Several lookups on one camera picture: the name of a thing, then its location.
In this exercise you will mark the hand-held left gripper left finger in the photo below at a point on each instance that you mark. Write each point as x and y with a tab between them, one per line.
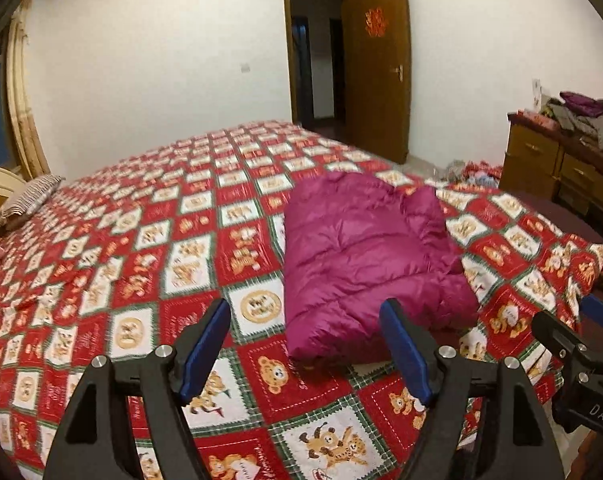
207	342

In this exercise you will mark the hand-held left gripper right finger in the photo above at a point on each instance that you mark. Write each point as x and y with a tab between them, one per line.
404	345

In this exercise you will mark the magenta puffer jacket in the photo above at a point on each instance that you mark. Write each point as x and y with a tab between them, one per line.
361	260

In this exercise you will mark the pile of clothes on floor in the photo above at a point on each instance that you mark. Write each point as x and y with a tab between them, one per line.
471	172

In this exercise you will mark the pile of clothes on dresser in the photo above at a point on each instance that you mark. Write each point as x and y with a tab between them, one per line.
581	115

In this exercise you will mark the red printed blanket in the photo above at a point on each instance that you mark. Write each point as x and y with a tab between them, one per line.
131	260

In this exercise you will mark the dark maroon cloth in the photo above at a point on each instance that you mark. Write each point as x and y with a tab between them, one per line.
551	210

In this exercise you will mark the brown wooden dresser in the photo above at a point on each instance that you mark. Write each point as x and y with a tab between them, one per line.
531	160

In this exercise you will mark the white paper sheet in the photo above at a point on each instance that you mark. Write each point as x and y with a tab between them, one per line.
536	94

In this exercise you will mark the patterned grey pillow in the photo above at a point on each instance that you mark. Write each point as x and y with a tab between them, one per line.
26	202

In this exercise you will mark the brown wooden door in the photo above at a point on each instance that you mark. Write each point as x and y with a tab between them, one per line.
376	100

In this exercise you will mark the beige curtain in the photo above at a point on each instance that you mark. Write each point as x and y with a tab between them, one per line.
29	110

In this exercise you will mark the red paper door decoration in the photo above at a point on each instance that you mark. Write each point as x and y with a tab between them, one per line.
376	22

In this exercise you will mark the white wall switch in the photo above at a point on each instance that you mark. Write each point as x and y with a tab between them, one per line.
245	67

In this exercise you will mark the brown door frame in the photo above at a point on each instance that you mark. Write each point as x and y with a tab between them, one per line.
287	50

